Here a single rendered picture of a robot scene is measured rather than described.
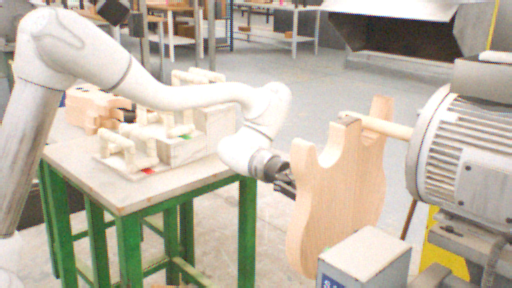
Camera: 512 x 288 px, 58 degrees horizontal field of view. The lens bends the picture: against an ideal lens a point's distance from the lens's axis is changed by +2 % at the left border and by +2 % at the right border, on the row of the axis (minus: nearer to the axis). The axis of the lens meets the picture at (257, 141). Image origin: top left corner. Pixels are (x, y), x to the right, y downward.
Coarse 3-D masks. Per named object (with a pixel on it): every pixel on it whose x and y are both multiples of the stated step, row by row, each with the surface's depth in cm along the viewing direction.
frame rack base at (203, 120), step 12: (204, 108) 166; (216, 108) 166; (228, 108) 170; (180, 120) 174; (204, 120) 163; (216, 120) 167; (228, 120) 171; (204, 132) 165; (216, 132) 168; (228, 132) 173; (216, 144) 170
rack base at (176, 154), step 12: (156, 132) 164; (144, 144) 165; (156, 144) 159; (168, 144) 154; (180, 144) 157; (192, 144) 161; (204, 144) 165; (168, 156) 156; (180, 156) 158; (192, 156) 163; (204, 156) 167
